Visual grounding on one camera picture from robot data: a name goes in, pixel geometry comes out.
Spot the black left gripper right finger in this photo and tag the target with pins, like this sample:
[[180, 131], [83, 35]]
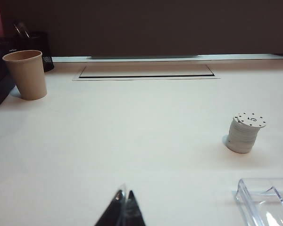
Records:
[[134, 212]]

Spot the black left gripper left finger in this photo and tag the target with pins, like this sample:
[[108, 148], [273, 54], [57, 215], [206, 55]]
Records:
[[113, 212]]

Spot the clear plastic chip tray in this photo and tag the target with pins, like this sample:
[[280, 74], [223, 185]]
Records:
[[261, 204]]

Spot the white poker chip stack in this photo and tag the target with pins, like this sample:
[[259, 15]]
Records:
[[240, 139]]

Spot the grey partition base bar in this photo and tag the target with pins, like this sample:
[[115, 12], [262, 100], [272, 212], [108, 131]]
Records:
[[143, 56]]

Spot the kraft paper cup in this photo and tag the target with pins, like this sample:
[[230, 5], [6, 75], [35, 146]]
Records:
[[28, 77]]

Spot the black mesh pen holder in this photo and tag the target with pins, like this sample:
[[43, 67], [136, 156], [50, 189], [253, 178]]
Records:
[[37, 41]]

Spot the wide brown desk partition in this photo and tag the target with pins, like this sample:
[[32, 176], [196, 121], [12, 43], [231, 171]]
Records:
[[155, 23]]

